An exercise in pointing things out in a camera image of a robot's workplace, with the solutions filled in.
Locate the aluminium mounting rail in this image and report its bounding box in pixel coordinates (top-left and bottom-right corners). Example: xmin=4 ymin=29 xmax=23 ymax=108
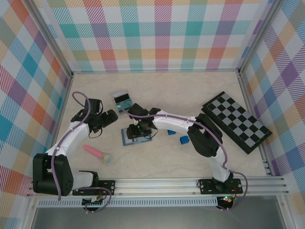
xmin=26 ymin=177 xmax=289 ymax=198

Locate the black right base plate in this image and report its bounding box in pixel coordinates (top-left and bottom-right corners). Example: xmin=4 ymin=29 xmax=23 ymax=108
xmin=197 ymin=178 xmax=244 ymax=195

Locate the pink toy microphone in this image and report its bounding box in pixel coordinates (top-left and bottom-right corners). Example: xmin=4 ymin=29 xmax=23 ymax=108
xmin=82 ymin=145 xmax=114 ymax=165

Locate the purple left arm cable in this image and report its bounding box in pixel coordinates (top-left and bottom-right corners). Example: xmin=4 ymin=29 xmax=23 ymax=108
xmin=51 ymin=92 xmax=112 ymax=214

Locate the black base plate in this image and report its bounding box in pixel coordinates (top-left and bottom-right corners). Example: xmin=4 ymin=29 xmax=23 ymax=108
xmin=197 ymin=178 xmax=244 ymax=195
xmin=72 ymin=180 xmax=116 ymax=196

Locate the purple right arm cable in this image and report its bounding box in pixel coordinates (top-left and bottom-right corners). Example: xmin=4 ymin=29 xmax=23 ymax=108
xmin=120 ymin=102 xmax=249 ymax=212

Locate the teal leather card holder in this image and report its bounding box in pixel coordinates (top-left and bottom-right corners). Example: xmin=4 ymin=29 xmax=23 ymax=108
xmin=121 ymin=127 xmax=153 ymax=146

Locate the aluminium back frame bar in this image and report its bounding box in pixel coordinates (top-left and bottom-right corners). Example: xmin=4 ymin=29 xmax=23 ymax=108
xmin=71 ymin=70 xmax=240 ymax=75

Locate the aluminium frame post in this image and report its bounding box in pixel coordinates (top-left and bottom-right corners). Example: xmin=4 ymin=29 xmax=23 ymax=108
xmin=237 ymin=0 xmax=283 ymax=77
xmin=28 ymin=0 xmax=74 ymax=81

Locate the black teal striped card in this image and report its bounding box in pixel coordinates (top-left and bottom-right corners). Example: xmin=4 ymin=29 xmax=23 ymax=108
xmin=114 ymin=94 xmax=133 ymax=113

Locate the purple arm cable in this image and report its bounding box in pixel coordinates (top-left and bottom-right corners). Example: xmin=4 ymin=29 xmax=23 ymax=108
xmin=120 ymin=102 xmax=249 ymax=212
xmin=51 ymin=92 xmax=112 ymax=214

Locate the thin black camera cable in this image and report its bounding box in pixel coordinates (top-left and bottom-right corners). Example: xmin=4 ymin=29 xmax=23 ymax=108
xmin=88 ymin=126 xmax=103 ymax=139
xmin=144 ymin=127 xmax=159 ymax=140

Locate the black grey chessboard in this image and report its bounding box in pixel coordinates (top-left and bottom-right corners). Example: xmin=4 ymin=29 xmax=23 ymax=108
xmin=201 ymin=91 xmax=273 ymax=156

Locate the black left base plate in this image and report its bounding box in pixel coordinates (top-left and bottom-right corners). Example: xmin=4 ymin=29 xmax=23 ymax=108
xmin=72 ymin=180 xmax=116 ymax=196

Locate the slotted grey cable duct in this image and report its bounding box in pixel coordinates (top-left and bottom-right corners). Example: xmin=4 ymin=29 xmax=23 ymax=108
xmin=38 ymin=199 xmax=219 ymax=208

